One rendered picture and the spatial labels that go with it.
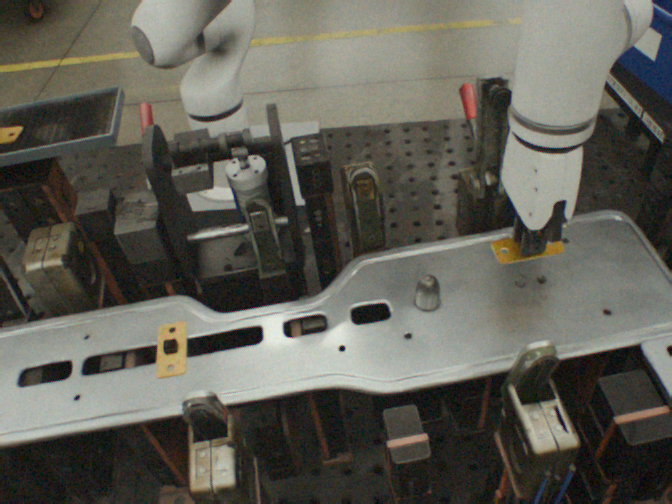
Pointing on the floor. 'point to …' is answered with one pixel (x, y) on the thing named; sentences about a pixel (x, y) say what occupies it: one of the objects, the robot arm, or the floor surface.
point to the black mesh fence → (629, 117)
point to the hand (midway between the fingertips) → (530, 233)
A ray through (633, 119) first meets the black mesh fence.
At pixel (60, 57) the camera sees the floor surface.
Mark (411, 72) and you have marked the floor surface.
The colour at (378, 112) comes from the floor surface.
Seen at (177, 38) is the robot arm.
